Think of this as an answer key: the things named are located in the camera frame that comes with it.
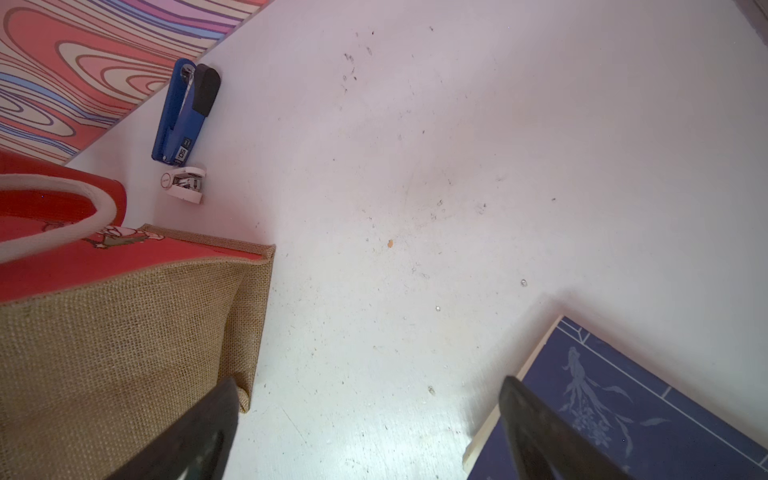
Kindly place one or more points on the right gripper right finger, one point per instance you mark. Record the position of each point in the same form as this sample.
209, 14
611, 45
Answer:
542, 445

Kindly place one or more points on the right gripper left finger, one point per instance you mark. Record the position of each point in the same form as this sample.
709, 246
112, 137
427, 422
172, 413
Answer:
196, 446

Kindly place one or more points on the purple book yellow label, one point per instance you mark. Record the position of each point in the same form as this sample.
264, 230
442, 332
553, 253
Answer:
644, 425

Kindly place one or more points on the small white stapler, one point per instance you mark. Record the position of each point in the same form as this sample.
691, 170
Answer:
184, 183

